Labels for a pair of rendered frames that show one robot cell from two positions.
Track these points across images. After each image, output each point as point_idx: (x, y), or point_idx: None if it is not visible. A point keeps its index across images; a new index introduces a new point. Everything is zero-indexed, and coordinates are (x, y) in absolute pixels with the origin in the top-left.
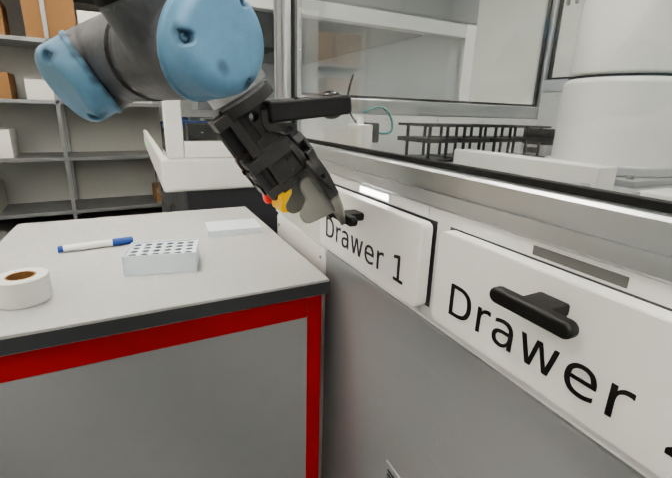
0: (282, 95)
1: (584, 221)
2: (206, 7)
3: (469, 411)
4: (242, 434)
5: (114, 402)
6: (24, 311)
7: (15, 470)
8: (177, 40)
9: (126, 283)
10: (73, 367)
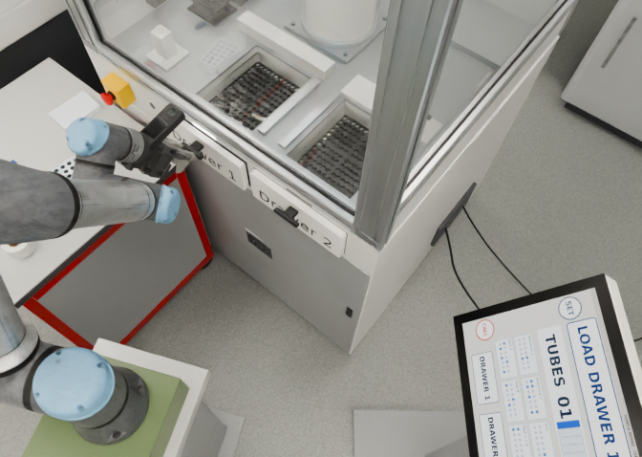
0: (77, 10)
1: (298, 189)
2: (169, 209)
3: (276, 221)
4: (161, 239)
5: (100, 264)
6: (35, 255)
7: (72, 307)
8: (164, 222)
9: None
10: (78, 264)
